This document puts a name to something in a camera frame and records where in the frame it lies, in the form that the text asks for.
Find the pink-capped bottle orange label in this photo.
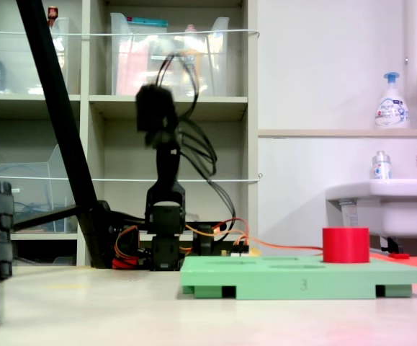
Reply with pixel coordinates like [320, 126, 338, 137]
[178, 24, 205, 95]

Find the long orange cable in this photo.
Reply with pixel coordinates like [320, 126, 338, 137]
[184, 218, 324, 257]

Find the black wire bundle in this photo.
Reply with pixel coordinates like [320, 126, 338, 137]
[156, 52, 237, 234]

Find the empty clear plastic bin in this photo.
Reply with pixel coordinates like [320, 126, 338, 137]
[0, 143, 80, 234]

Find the small clear sanitizer bottle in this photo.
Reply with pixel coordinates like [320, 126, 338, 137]
[371, 150, 393, 180]

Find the white blue foam soap bottle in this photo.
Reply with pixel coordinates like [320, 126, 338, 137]
[375, 71, 411, 130]

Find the large clear storage bin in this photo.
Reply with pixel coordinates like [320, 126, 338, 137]
[109, 12, 230, 97]

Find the green shape sorter board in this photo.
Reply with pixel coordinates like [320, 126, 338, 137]
[179, 254, 417, 301]

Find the red orange wire coil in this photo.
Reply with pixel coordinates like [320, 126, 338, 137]
[112, 224, 152, 270]

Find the clear bin with dark bottle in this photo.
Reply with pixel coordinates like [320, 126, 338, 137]
[0, 17, 71, 96]

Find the white sink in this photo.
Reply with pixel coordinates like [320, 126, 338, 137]
[325, 178, 417, 239]

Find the beige shelf unit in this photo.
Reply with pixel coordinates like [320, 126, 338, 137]
[0, 0, 260, 268]

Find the circuit board with connectors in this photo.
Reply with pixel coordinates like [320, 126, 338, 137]
[220, 244, 261, 258]

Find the teal-edged pouch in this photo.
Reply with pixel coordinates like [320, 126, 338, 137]
[127, 16, 169, 34]

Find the black tripod leg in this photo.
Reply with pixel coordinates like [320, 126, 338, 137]
[12, 0, 112, 270]

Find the red cylinder block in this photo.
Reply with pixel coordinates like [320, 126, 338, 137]
[322, 226, 371, 265]

